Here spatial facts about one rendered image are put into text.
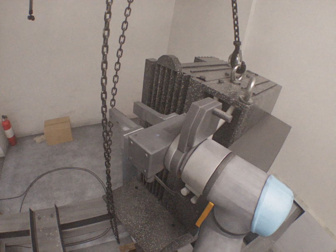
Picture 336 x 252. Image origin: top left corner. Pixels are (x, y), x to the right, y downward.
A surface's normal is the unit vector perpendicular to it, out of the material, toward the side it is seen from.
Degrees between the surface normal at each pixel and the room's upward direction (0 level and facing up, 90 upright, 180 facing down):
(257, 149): 0
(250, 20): 90
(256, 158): 0
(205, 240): 48
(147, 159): 88
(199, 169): 58
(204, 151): 27
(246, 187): 40
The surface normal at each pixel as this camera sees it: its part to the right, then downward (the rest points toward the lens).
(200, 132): 0.72, 0.45
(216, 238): -0.22, -0.88
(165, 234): 0.15, -0.82
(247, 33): 0.47, 0.55
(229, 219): -0.74, 0.29
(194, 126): -0.57, -0.05
